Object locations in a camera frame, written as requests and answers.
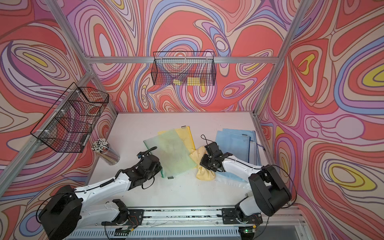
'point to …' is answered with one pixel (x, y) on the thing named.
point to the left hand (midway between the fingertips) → (163, 165)
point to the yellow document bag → (185, 134)
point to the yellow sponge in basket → (191, 81)
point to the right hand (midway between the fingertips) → (202, 167)
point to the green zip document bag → (173, 155)
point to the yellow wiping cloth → (203, 173)
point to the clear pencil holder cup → (102, 147)
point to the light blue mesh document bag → (252, 134)
